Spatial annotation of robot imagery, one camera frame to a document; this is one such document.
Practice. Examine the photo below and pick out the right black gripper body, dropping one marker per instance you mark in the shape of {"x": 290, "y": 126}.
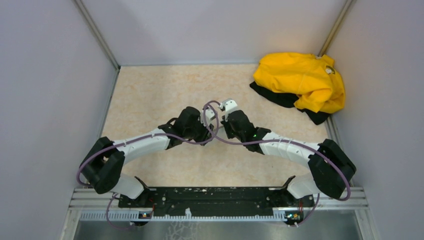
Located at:
{"x": 229, "y": 131}

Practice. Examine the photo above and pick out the white cardboard box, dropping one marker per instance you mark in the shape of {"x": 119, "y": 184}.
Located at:
{"x": 219, "y": 131}

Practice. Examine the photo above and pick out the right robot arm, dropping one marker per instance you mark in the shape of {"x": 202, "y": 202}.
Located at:
{"x": 329, "y": 168}

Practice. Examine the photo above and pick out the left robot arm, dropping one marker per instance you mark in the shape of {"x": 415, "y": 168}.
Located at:
{"x": 102, "y": 166}

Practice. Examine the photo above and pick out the black garment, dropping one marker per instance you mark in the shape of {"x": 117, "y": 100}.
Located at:
{"x": 287, "y": 100}

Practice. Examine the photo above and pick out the yellow garment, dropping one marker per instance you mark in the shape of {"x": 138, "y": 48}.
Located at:
{"x": 313, "y": 79}

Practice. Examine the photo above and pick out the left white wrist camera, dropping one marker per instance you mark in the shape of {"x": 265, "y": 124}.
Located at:
{"x": 207, "y": 117}

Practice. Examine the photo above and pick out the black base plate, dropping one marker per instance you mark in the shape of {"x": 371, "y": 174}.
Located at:
{"x": 215, "y": 201}

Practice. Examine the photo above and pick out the aluminium frame rail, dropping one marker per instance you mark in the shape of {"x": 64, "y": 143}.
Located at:
{"x": 95, "y": 207}

